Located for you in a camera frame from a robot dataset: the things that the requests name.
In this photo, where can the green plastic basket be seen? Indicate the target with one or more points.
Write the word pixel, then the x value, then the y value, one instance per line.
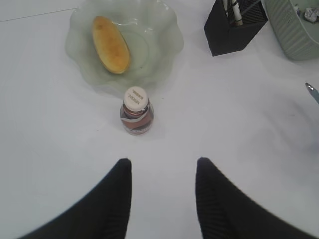
pixel 298 38

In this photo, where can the black mesh pen holder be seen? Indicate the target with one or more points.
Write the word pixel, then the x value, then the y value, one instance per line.
pixel 224 36

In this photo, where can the white grey pen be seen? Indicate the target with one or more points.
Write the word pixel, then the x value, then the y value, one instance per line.
pixel 225 5

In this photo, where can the light blue pen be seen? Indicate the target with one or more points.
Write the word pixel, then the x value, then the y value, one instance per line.
pixel 313 92

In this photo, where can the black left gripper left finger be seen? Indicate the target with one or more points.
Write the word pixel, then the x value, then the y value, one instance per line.
pixel 102 214

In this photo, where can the clear plastic ruler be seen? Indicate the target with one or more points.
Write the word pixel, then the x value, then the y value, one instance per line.
pixel 251 4

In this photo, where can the beige grip pen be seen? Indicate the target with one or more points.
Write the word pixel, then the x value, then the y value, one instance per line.
pixel 237 13

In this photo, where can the large paper ball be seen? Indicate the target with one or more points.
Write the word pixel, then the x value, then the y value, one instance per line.
pixel 312 14

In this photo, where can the brown coffee bottle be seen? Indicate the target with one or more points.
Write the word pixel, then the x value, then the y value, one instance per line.
pixel 136 113

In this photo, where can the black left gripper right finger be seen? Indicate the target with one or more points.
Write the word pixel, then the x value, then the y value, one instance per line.
pixel 225 212

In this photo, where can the translucent green wavy bowl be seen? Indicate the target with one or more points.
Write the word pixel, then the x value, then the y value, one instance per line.
pixel 150 30

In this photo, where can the yellow bread loaf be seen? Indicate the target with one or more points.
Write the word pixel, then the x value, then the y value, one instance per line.
pixel 110 45

